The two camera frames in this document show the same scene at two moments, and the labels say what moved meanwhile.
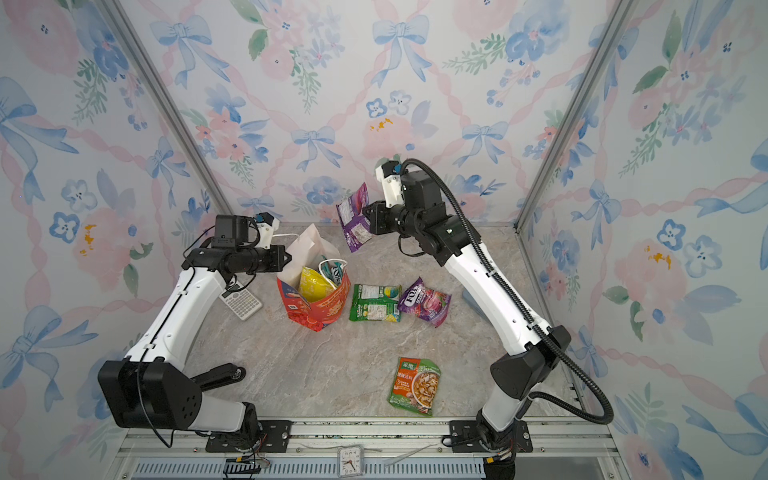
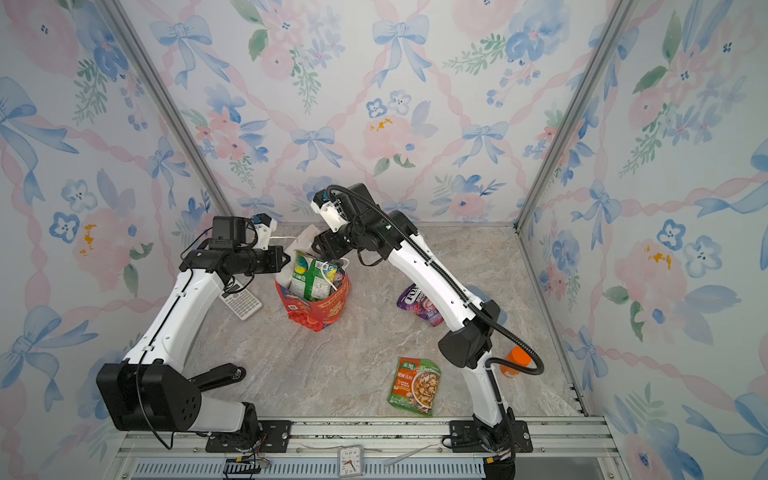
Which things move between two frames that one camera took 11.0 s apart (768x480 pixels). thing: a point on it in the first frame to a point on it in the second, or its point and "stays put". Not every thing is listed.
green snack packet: [376, 302] to [312, 279]
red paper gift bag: [307, 249] stays put
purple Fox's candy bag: [430, 305] stays put
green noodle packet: [415, 384] stays put
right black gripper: [378, 219] to [327, 245]
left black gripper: [278, 263] stays put
